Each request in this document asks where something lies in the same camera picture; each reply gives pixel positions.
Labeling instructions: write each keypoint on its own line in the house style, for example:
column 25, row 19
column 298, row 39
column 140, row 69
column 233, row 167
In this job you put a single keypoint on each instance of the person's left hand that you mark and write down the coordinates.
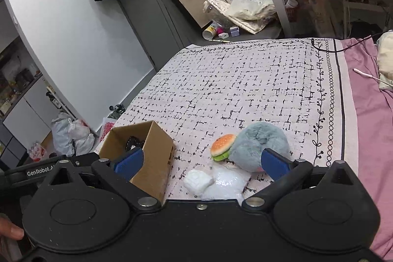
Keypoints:
column 10, row 229

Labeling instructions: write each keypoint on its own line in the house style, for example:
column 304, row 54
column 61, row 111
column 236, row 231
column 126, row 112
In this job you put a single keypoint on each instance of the brown cardboard box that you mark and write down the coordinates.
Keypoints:
column 155, row 154

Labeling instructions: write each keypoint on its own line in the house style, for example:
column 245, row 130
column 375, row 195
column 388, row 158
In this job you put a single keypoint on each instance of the white cabinet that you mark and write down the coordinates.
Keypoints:
column 27, row 108

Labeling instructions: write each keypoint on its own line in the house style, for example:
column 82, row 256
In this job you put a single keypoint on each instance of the small purple box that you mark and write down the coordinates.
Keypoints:
column 235, row 31

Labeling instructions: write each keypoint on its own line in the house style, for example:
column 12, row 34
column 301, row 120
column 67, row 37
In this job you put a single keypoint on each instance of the white and yellow cup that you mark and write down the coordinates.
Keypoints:
column 211, row 31

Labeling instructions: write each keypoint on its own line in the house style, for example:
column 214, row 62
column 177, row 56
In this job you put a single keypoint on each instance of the cream pillow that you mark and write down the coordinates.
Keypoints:
column 385, row 56

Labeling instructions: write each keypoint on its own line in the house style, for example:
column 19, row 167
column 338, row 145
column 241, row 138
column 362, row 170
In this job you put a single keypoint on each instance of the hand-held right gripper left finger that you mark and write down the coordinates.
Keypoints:
column 129, row 161

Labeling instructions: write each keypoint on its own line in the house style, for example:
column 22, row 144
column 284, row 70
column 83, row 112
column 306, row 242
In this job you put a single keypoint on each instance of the red and white bag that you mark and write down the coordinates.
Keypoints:
column 107, row 128

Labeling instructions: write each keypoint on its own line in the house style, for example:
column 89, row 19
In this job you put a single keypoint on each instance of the clear plastic bag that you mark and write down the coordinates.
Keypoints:
column 225, row 183

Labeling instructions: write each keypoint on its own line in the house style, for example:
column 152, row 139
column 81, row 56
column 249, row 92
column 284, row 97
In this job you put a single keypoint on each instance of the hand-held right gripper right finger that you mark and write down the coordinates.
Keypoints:
column 274, row 163

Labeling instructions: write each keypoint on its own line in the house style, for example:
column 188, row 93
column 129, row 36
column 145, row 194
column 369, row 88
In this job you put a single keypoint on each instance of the small pink object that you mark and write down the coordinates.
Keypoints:
column 221, row 30

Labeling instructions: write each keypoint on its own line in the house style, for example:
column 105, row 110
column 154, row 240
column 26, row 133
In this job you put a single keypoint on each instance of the black patterned soft item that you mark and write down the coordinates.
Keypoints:
column 134, row 142

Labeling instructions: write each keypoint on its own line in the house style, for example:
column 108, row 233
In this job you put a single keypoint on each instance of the burger plush toy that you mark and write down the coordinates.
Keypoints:
column 223, row 147

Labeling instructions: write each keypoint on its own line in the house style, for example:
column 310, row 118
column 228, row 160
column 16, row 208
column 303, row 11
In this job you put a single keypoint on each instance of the white plastic bags on floor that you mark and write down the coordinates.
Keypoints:
column 70, row 134

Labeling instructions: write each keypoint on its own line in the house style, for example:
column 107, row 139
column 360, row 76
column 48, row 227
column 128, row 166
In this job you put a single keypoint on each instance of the red basket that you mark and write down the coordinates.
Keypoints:
column 291, row 12

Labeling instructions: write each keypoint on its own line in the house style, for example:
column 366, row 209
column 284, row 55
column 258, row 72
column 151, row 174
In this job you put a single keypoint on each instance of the pink bed sheet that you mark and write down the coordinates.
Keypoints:
column 373, row 127

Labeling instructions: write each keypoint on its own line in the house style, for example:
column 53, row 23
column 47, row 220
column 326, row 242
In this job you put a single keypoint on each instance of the cream patterned cloth bag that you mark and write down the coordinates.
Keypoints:
column 245, row 23

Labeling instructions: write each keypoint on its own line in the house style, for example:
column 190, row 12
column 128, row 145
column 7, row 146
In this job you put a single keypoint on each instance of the white crumpled plastic bag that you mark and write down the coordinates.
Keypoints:
column 251, row 5

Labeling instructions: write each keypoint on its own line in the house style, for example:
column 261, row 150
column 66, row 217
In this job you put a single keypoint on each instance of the yellow stick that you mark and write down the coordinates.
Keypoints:
column 221, row 40

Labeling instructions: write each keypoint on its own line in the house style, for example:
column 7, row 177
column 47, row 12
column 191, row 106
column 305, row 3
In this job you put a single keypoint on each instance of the blue-grey fluffy plush toy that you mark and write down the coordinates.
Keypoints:
column 259, row 143

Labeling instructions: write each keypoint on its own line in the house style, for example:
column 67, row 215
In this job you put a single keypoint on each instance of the red and white snack packet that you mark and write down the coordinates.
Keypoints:
column 36, row 151

